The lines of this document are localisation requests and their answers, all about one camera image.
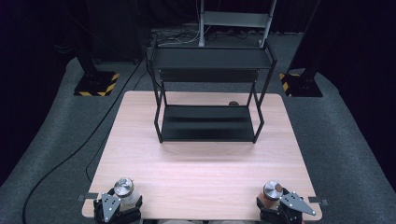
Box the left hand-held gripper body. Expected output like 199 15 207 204
92 192 143 224

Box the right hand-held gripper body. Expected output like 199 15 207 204
259 190 318 224

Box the grey tape piece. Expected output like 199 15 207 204
307 196 330 207
77 192 100 203

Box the black two-tier metal rack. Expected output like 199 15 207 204
148 37 278 145

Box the black stand with striped base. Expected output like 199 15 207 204
73 0 120 98
278 0 324 98

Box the white jar with silver lid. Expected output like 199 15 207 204
113 176 140 212

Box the white metal stand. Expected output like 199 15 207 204
198 0 277 49

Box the thick black floor cable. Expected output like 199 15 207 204
21 59 144 224

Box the red jar with silver lid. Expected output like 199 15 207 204
258 180 285 210

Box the thin black floor cable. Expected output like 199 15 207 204
85 70 149 183

